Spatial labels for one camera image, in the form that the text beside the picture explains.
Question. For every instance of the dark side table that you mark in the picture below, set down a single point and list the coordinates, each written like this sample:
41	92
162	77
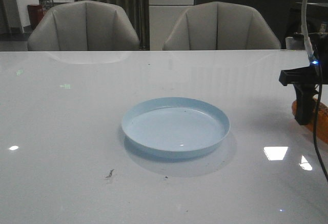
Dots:
316	18

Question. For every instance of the red trash bin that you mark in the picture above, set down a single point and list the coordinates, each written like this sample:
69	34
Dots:
35	14

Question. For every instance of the left grey upholstered chair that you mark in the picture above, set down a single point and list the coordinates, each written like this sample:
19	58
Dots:
84	26

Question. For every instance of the white cabinet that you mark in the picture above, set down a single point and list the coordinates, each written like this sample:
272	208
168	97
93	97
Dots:
162	17

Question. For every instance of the grey upholstered chair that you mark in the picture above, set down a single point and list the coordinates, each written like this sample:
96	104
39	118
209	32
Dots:
221	26
84	26

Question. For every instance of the light blue round plate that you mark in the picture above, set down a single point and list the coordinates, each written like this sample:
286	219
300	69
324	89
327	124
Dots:
175	127

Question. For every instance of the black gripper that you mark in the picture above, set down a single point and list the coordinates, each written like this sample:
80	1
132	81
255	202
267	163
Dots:
305	79

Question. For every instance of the right grey upholstered chair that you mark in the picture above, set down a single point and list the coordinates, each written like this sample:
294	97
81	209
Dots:
221	26

